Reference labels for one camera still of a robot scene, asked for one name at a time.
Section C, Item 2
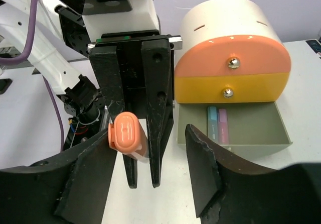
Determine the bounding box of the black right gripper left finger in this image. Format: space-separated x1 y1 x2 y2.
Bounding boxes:
1 130 116 223

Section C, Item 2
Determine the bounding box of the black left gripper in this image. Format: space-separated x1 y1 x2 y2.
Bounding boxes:
55 5 182 188

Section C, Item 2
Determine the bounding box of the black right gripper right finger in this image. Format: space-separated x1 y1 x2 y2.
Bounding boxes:
185 124 320 223

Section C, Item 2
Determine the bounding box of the pink highlighter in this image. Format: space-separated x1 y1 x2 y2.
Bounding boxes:
218 108 229 145

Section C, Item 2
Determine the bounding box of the light blue highlighter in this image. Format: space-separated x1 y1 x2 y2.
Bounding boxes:
207 106 219 143

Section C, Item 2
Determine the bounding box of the orange tip clear highlighter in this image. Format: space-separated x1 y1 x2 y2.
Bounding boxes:
108 111 149 162

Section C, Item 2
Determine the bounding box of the orange drawer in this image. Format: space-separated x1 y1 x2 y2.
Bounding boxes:
175 35 291 78

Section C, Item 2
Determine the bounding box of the yellow bottom drawer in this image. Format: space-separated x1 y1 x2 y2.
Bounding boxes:
175 73 289 103

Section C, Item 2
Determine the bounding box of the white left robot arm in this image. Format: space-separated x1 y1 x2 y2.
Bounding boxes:
1 0 183 188

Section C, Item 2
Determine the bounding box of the white round drawer organizer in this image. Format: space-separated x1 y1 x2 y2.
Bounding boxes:
179 0 284 66

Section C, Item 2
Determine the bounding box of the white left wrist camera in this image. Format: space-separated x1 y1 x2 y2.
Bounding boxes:
59 0 160 42

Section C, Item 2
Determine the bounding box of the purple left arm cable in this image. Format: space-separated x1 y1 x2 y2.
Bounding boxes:
0 0 65 152

